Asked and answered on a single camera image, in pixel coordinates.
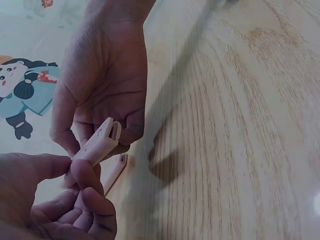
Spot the person's left hand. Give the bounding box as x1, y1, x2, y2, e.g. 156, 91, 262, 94
0, 152, 118, 240

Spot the cream plastic clip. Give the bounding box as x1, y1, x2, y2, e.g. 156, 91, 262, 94
61, 117, 123, 190

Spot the cream plastic strip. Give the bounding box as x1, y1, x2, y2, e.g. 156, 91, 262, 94
103, 153, 130, 198

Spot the person's right hand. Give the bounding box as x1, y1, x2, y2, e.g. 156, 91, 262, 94
49, 0, 161, 160

